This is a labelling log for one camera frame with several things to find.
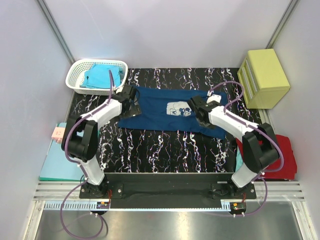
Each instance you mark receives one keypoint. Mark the light blue clipboard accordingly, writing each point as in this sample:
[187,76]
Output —
[57,166]

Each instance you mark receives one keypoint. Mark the white plastic basket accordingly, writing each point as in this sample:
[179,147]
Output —
[75,76]

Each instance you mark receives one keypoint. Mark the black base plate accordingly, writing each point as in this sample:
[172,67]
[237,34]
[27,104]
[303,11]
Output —
[167,191]

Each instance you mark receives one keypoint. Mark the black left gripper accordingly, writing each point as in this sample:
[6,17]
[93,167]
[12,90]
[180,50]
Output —
[133,107]

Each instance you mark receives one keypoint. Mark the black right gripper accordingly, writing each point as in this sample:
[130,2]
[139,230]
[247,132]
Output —
[206,125]

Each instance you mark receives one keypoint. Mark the yellow-green drawer box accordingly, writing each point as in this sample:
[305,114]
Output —
[263,78]

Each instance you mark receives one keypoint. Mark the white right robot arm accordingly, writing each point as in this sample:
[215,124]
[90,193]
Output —
[260,147]

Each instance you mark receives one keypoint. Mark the teal folded cloth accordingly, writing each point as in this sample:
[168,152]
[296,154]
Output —
[239,160]

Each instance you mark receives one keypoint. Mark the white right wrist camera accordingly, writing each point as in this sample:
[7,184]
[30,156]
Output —
[211,97]

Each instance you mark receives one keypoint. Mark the red folded t-shirt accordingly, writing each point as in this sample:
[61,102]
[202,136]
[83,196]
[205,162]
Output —
[289,169]

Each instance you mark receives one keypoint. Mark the dark blue t-shirt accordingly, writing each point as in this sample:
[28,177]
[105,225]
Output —
[168,110]

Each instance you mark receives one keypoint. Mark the pink small box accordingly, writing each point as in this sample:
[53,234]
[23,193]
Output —
[58,134]

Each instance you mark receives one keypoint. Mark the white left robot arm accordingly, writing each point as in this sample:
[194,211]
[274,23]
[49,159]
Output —
[81,136]

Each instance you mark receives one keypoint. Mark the light blue t-shirt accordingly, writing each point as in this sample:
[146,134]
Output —
[102,76]

